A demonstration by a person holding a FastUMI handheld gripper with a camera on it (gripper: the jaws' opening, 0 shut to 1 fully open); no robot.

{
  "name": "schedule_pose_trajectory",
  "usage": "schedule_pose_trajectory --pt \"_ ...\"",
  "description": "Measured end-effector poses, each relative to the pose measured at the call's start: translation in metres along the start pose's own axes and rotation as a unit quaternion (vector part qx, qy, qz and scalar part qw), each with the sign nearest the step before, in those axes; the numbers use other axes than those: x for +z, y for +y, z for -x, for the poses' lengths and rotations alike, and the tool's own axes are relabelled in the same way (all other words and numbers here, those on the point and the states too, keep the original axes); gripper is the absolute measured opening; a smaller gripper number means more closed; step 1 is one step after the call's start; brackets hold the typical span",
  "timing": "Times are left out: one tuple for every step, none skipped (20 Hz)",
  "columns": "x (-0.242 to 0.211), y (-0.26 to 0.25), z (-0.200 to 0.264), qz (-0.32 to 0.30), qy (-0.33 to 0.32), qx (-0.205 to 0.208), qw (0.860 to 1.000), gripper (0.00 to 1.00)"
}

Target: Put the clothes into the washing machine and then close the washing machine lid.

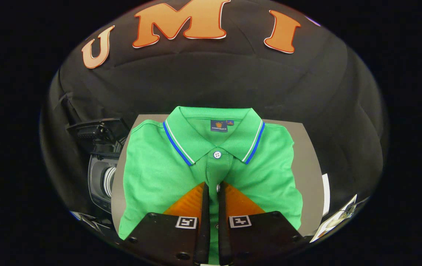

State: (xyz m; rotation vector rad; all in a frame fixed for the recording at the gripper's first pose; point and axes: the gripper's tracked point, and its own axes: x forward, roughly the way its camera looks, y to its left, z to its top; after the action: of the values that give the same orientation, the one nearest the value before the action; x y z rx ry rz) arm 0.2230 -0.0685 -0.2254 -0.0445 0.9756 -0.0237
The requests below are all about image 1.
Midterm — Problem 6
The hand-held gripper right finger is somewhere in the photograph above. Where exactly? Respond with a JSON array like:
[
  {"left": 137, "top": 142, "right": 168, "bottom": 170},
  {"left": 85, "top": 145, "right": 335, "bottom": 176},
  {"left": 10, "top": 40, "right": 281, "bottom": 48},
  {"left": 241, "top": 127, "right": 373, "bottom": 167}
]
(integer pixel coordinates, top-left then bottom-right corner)
[{"left": 217, "top": 181, "right": 309, "bottom": 266}]

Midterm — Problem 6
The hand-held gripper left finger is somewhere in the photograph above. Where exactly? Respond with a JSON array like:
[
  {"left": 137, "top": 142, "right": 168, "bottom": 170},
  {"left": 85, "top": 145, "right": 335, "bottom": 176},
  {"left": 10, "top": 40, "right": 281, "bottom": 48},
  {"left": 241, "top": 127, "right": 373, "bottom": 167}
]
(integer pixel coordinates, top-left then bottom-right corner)
[{"left": 121, "top": 182, "right": 210, "bottom": 266}]

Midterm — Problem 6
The green polo shirt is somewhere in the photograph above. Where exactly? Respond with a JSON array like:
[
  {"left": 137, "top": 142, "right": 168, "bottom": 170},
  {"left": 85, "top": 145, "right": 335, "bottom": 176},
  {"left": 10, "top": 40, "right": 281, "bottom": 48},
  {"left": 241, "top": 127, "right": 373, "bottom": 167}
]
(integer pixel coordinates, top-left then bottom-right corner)
[{"left": 119, "top": 106, "right": 303, "bottom": 266}]

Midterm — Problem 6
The dark grey washing machine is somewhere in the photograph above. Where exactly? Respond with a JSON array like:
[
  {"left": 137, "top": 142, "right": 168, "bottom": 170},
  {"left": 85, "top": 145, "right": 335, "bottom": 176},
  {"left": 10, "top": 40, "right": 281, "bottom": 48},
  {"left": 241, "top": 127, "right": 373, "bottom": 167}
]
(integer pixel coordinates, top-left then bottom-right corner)
[{"left": 70, "top": 142, "right": 124, "bottom": 239}]

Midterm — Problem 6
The white paper sheet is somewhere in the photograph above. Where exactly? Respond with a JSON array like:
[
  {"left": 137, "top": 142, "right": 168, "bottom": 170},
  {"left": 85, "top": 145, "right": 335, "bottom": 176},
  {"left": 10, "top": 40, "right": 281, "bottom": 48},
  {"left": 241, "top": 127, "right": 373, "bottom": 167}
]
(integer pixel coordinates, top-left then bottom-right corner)
[{"left": 322, "top": 174, "right": 330, "bottom": 216}]

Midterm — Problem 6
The black backdrop cloth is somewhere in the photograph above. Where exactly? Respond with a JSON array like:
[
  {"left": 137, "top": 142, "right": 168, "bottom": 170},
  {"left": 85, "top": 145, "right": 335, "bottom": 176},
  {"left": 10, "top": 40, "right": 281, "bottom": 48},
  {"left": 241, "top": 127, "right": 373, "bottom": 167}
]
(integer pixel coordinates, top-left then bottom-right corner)
[{"left": 40, "top": 0, "right": 388, "bottom": 222}]

